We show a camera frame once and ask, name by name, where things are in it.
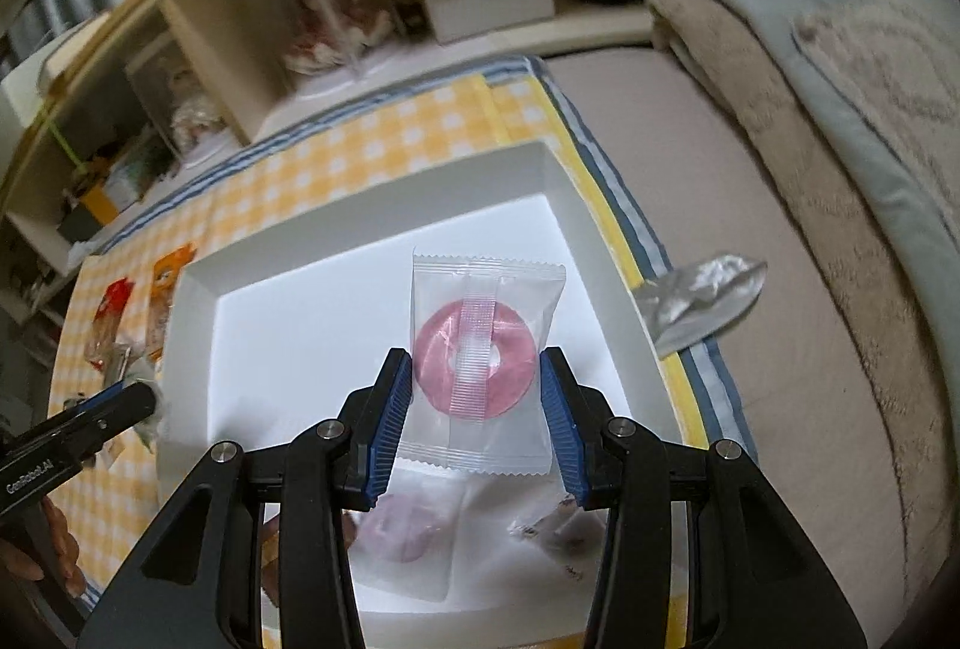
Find cream textured pillow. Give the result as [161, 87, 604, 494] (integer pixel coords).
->
[795, 0, 960, 207]

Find clear wrapped candies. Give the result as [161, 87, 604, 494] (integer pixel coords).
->
[506, 495, 601, 582]

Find tissue box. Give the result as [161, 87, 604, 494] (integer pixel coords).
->
[105, 146, 177, 200]

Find pink dress doll case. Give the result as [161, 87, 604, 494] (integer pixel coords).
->
[244, 0, 395, 76]

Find white dress doll case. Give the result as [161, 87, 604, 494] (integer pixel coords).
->
[124, 29, 226, 158]

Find dark green box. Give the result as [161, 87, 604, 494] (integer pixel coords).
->
[56, 214, 98, 245]

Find beige mattress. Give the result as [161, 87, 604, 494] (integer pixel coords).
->
[540, 44, 938, 649]

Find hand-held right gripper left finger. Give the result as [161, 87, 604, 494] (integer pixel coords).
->
[75, 349, 415, 649]

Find green ribbon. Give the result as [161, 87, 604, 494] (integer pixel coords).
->
[45, 94, 87, 177]

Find person's left hand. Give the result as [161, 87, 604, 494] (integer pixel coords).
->
[0, 495, 83, 597]

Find beige fleece blanket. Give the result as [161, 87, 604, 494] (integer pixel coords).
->
[649, 0, 960, 545]

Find silver foil wrapper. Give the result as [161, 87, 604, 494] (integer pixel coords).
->
[634, 251, 770, 357]

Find white foam box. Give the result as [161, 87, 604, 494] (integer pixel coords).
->
[0, 56, 47, 119]

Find yellow checkered tablecloth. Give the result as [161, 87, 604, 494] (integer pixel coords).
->
[45, 71, 691, 620]

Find white tray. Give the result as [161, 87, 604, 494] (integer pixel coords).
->
[154, 140, 691, 620]

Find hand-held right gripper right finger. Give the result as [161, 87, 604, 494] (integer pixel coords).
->
[538, 346, 863, 649]

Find orange snack packet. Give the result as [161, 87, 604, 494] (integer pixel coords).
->
[142, 247, 197, 365]

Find wooden shelf unit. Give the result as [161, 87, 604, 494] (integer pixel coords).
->
[0, 0, 841, 320]

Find pink ring candy packet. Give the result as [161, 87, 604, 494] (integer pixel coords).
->
[397, 247, 567, 474]
[349, 469, 470, 605]

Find red snack packet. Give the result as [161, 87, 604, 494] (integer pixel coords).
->
[88, 277, 137, 365]

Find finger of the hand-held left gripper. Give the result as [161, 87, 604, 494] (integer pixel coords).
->
[71, 415, 134, 466]
[64, 381, 161, 423]

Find yellow box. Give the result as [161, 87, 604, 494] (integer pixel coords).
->
[79, 184, 125, 219]

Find grey-blue blanket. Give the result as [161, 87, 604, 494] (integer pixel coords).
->
[667, 0, 960, 335]

